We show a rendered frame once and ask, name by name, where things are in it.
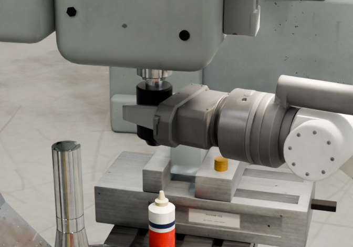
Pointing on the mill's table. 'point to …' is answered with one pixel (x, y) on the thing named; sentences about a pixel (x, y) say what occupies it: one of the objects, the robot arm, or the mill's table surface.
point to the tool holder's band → (147, 92)
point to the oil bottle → (162, 223)
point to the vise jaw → (218, 178)
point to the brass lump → (220, 164)
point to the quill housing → (139, 23)
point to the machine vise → (180, 193)
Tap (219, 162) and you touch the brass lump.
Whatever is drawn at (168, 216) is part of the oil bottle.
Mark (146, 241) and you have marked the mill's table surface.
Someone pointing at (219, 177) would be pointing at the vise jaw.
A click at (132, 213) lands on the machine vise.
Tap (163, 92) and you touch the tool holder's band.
